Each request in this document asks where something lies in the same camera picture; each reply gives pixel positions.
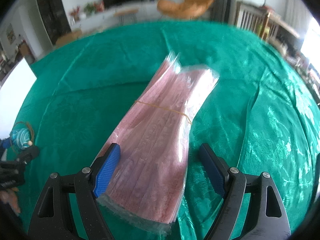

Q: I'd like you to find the red teal packaged item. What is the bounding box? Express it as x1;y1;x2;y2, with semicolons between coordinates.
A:
10;121;35;154

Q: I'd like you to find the pink plastic bag bundle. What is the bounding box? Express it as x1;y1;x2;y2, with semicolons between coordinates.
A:
93;53;219;234

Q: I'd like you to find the green tablecloth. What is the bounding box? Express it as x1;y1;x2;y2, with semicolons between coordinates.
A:
17;21;319;239

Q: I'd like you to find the cardboard box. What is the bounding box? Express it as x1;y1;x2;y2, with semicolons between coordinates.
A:
55;29;82;48

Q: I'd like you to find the red flower plant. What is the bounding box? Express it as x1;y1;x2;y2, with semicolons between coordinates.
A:
69;6;80;22

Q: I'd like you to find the dark bookshelf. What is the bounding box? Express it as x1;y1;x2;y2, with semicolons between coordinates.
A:
36;0;71;45

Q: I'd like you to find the wooden bench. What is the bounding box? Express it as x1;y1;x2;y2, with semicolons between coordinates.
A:
114;8;139;25

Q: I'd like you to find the white tv cabinet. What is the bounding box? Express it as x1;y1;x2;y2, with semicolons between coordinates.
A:
71;2;162;33

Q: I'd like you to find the wooden dining chair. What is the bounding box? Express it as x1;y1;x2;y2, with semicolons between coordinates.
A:
234;2;271;40

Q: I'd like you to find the grey curtain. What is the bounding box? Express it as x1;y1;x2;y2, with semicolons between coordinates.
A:
210;0;232;23

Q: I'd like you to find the orange lounge chair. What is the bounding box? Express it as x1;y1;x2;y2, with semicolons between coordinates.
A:
157;0;215;20

